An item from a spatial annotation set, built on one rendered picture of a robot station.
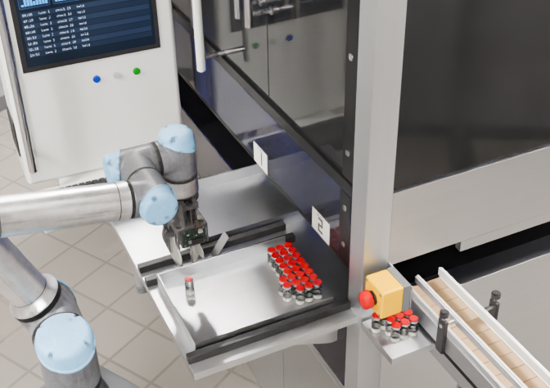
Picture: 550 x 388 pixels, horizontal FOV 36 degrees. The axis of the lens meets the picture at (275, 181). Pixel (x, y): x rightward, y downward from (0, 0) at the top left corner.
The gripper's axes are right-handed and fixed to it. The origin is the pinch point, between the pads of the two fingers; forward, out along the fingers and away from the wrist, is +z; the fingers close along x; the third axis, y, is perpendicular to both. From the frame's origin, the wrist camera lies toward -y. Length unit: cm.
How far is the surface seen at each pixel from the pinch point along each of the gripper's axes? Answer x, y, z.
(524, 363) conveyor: 52, 58, 6
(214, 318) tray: 1.9, 11.6, 10.2
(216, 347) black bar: -1.8, 22.0, 8.4
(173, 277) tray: -2.0, -5.3, 9.3
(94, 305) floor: -6, -107, 99
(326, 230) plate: 31.5, 10.1, -4.0
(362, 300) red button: 28.1, 32.9, -2.0
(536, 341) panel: 88, 27, 42
